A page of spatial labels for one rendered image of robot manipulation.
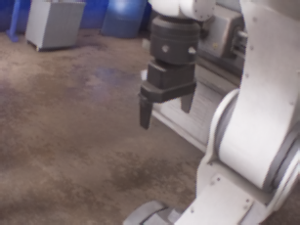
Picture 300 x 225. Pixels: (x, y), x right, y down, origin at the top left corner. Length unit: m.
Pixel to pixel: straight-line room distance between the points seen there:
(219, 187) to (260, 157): 0.12
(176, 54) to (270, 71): 0.19
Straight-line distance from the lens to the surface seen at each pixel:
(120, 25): 4.22
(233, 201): 0.50
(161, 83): 0.53
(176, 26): 0.49
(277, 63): 0.39
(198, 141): 1.72
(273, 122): 0.41
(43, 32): 2.93
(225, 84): 1.46
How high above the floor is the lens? 0.79
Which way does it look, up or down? 24 degrees down
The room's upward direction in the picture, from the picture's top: 15 degrees clockwise
